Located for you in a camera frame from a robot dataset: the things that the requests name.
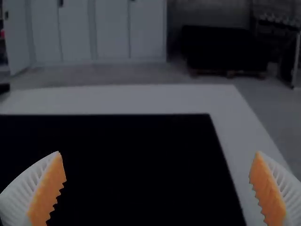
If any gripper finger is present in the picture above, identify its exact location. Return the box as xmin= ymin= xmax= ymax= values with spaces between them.
xmin=0 ymin=151 xmax=67 ymax=226
xmin=248 ymin=151 xmax=301 ymax=226

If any black mat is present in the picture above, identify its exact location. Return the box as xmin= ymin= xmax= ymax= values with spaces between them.
xmin=0 ymin=113 xmax=247 ymax=226

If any black crate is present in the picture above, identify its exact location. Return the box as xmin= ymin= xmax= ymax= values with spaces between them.
xmin=182 ymin=24 xmax=271 ymax=74

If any black metal rack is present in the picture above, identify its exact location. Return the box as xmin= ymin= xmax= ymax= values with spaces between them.
xmin=252 ymin=0 xmax=301 ymax=89

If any grey cupboard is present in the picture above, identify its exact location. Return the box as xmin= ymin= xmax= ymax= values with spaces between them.
xmin=28 ymin=0 xmax=168 ymax=62

